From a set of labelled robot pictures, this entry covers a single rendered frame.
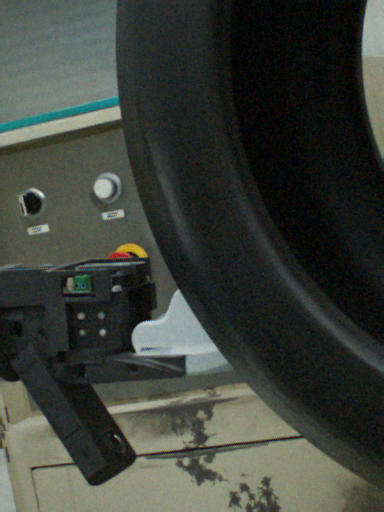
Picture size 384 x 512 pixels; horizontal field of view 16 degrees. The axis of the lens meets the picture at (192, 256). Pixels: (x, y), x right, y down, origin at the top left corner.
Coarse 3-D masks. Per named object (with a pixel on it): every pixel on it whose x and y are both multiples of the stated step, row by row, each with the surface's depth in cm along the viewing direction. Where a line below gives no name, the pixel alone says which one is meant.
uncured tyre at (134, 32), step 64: (128, 0) 83; (192, 0) 79; (256, 0) 103; (320, 0) 105; (128, 64) 83; (192, 64) 79; (256, 64) 104; (320, 64) 106; (128, 128) 85; (192, 128) 80; (256, 128) 104; (320, 128) 106; (192, 192) 80; (256, 192) 81; (320, 192) 106; (192, 256) 81; (256, 256) 79; (320, 256) 105; (256, 320) 80; (320, 320) 78; (256, 384) 84; (320, 384) 79; (320, 448) 84
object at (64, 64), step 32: (0, 0) 170; (32, 0) 168; (64, 0) 167; (96, 0) 165; (0, 32) 171; (32, 32) 169; (64, 32) 167; (96, 32) 166; (0, 64) 171; (32, 64) 170; (64, 64) 168; (96, 64) 166; (0, 96) 172; (32, 96) 170; (64, 96) 168; (96, 96) 167; (0, 128) 172
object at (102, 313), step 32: (0, 288) 99; (32, 288) 98; (64, 288) 96; (96, 288) 94; (128, 288) 96; (0, 320) 99; (32, 320) 99; (64, 320) 95; (96, 320) 95; (128, 320) 97; (0, 352) 99; (64, 352) 96; (96, 352) 95; (96, 384) 95
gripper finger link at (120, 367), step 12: (108, 360) 93; (120, 360) 93; (132, 360) 93; (144, 360) 93; (156, 360) 93; (168, 360) 93; (180, 360) 92; (96, 372) 94; (108, 372) 93; (120, 372) 93; (132, 372) 93; (144, 372) 92; (156, 372) 92; (168, 372) 92; (180, 372) 92
